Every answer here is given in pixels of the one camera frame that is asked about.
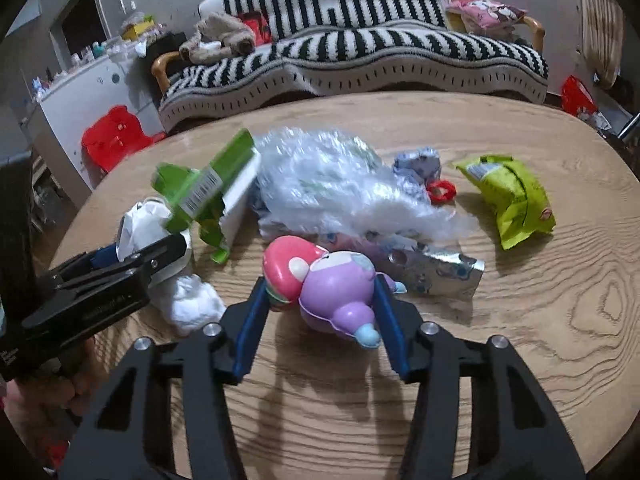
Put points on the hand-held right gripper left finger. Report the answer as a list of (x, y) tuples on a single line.
[(247, 332)]

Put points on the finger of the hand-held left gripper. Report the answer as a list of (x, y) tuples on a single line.
[(92, 261), (115, 292)]

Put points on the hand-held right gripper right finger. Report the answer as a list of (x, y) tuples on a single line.
[(392, 332)]

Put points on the white tissue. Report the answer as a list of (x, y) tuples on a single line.
[(192, 305)]

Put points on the purple pink plastic toy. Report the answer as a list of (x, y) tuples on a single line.
[(340, 285)]

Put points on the red plastic strip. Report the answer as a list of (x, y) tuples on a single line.
[(442, 192)]

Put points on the person's left hand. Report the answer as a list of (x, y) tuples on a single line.
[(50, 395)]

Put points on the silver foil wrapper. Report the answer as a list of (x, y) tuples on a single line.
[(440, 270)]

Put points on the red plastic stool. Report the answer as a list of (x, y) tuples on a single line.
[(112, 135)]

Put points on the green white carton box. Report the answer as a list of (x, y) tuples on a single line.
[(220, 175)]

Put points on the white cabinet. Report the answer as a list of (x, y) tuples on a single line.
[(85, 100)]

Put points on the clear plastic bag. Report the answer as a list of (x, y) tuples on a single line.
[(325, 180)]

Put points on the green snack packet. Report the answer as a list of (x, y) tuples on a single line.
[(515, 195)]

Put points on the rattan sofa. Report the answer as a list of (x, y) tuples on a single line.
[(159, 67)]

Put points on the black bag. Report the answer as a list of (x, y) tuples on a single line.
[(165, 47)]

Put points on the yellow box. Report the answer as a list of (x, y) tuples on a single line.
[(136, 30)]

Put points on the beige plush toy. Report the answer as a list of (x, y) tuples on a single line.
[(215, 35)]

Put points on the black white striped sofa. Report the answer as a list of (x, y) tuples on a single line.
[(375, 50)]

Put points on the red black cushion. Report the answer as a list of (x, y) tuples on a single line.
[(257, 25)]

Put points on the red plastic bag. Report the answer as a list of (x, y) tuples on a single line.
[(575, 92)]

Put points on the pink printed cushion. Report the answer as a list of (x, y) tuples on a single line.
[(480, 10)]

